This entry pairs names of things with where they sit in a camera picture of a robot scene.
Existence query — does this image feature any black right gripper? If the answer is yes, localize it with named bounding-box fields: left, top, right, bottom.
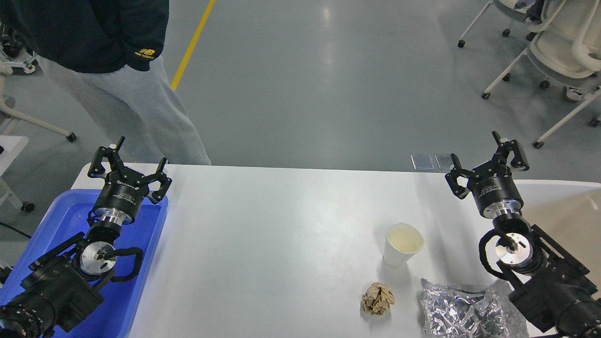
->
left=445, top=131, right=530, bottom=220

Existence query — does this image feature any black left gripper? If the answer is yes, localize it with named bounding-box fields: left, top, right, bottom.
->
left=87, top=136, right=172, bottom=225

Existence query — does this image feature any white paper cup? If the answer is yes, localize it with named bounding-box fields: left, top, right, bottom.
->
left=383, top=223, right=425, bottom=268

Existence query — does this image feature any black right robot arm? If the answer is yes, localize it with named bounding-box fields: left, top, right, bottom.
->
left=445, top=131, right=601, bottom=338

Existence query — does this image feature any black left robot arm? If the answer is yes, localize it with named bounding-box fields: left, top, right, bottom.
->
left=1, top=137, right=172, bottom=338

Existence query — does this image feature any metal floor plate right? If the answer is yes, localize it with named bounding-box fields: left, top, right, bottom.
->
left=434, top=154, right=454, bottom=171

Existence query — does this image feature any metal floor plate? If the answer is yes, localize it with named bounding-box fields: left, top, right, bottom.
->
left=410, top=154, right=434, bottom=171
left=434, top=154, right=454, bottom=171

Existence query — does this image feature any metal floor plate left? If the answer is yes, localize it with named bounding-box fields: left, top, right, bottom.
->
left=410, top=154, right=434, bottom=171

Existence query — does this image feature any blue plastic tray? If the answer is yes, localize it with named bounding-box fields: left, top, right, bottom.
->
left=0, top=189, right=169, bottom=338

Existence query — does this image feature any white plastic bin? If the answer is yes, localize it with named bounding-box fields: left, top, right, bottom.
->
left=516, top=180, right=601, bottom=287

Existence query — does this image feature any white sneaker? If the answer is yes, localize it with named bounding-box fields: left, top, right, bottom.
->
left=563, top=86, right=595, bottom=103

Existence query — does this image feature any person in grey trousers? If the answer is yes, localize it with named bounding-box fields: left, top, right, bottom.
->
left=1, top=0, right=211, bottom=165

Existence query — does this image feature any white office chair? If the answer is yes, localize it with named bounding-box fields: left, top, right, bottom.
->
left=481, top=0, right=601, bottom=148

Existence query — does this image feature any crumpled silver foil bag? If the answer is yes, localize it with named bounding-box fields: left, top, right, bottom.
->
left=420, top=278, right=529, bottom=338

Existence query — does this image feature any white chair base left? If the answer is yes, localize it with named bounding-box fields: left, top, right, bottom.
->
left=0, top=61, right=77, bottom=143

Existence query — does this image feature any crumpled brown paper ball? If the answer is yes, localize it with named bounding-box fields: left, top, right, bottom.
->
left=360, top=282, right=396, bottom=316

